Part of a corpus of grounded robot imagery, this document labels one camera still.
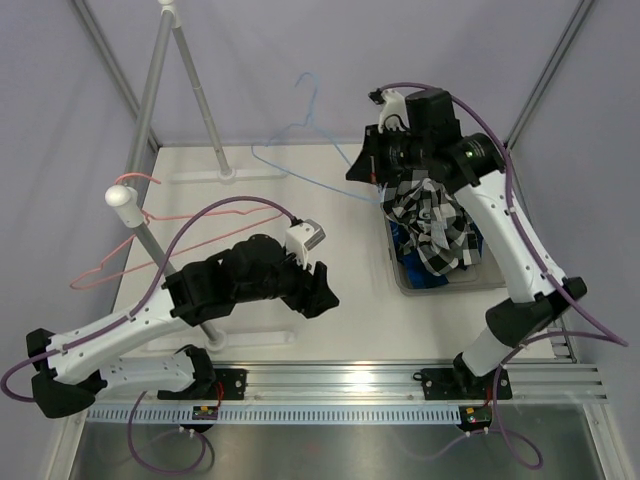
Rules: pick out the black white checkered shirt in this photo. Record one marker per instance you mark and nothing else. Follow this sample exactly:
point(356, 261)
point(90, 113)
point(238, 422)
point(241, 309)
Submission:
point(420, 199)

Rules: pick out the aluminium mounting rail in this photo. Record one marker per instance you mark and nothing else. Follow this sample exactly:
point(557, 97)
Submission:
point(545, 383)

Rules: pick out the blue wire hanger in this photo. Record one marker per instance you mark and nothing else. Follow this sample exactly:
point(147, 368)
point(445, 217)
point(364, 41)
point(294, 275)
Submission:
point(307, 132)

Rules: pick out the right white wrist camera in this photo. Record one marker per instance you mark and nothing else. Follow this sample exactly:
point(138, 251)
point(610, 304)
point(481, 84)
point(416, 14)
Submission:
point(393, 111)

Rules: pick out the left aluminium frame post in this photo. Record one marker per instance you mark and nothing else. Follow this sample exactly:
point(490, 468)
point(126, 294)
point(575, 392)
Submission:
point(101, 45)

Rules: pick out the right aluminium frame post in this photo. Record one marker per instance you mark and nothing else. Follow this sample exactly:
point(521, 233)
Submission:
point(572, 26)

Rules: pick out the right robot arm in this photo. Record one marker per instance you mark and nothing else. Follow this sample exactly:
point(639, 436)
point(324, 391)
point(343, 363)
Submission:
point(452, 194)

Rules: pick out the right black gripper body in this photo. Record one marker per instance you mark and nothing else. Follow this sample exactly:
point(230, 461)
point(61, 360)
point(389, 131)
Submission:
point(395, 153)

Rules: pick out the grey clothes rack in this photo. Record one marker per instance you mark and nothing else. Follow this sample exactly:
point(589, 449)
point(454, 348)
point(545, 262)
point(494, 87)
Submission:
point(219, 171)

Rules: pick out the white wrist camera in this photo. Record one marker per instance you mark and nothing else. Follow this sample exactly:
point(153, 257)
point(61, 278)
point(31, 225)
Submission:
point(393, 111)
point(303, 237)

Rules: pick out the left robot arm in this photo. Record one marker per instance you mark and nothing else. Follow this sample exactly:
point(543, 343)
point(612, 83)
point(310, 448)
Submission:
point(75, 369)

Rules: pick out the blue plaid shirt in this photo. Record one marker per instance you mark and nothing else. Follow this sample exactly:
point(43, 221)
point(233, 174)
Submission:
point(415, 260)

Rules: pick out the clear plastic bin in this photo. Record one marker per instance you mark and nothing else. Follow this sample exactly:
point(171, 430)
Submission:
point(485, 275)

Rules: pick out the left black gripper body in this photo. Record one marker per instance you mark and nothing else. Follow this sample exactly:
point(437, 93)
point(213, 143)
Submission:
point(292, 282)

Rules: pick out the aluminium frame post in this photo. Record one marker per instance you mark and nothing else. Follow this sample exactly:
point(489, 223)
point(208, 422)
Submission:
point(572, 26)
point(101, 45)

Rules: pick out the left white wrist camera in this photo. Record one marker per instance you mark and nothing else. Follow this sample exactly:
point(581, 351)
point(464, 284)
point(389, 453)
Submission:
point(303, 237)

